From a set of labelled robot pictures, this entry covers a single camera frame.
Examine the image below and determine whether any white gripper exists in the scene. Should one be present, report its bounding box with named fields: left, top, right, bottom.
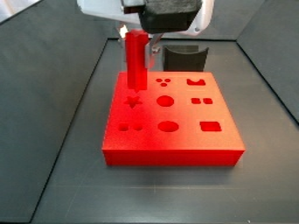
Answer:
left=76, top=0, right=216, bottom=70

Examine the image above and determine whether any red star peg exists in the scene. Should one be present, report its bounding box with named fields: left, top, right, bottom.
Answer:
left=125, top=30, right=148, bottom=92

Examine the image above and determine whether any red shape sorter board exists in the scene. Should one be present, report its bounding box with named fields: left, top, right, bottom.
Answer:
left=101, top=72, right=245, bottom=166

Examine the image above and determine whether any black curved holder stand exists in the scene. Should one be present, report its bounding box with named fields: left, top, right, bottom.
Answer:
left=162, top=45, right=209, bottom=72

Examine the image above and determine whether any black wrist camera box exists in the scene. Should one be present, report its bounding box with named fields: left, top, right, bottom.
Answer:
left=120, top=0, right=201, bottom=34

